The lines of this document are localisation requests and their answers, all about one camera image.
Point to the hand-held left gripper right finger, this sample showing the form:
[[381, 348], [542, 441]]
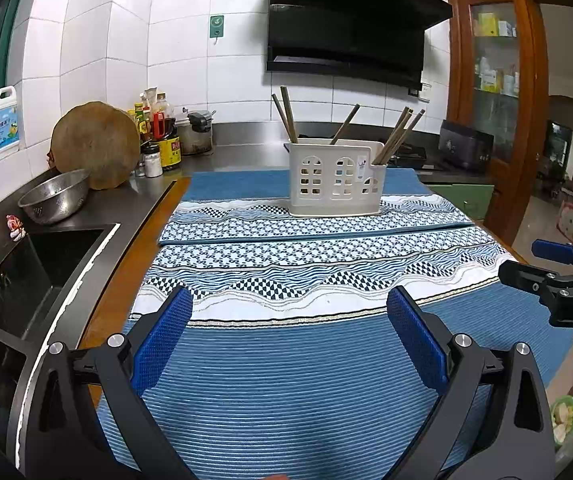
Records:
[[416, 340]]

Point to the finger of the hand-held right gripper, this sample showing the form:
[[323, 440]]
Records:
[[529, 277], [559, 251]]

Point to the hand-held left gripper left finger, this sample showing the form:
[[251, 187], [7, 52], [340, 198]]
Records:
[[164, 340]]

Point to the white plastic utensil holder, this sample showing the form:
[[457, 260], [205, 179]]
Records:
[[336, 202]]

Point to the plastic bag with vegetables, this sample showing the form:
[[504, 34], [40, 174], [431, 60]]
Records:
[[566, 425]]

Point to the black countertop appliance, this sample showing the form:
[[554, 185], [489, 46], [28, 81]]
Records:
[[466, 145]]

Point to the black kitchen sink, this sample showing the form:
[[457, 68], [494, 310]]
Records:
[[41, 270]]

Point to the wooden glass-door cabinet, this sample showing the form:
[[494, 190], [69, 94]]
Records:
[[534, 110]]

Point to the steel colander bowl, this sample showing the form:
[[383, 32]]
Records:
[[54, 200]]

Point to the yellow box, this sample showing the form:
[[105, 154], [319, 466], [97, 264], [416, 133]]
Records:
[[491, 82], [488, 24]]

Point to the red white scrubber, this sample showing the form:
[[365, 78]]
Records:
[[15, 227]]

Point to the group of condiment bottles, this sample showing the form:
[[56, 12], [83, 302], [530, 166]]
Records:
[[169, 152]]

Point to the round wooden chopping board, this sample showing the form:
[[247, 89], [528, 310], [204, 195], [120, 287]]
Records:
[[96, 145]]

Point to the steel pot with black lid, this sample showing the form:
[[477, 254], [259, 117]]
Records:
[[199, 135]]

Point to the white blue detergent bottle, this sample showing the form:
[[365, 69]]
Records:
[[1, 125]]

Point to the black range hood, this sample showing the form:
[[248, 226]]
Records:
[[346, 20]]

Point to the wall socket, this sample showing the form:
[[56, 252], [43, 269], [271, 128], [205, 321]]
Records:
[[419, 91]]

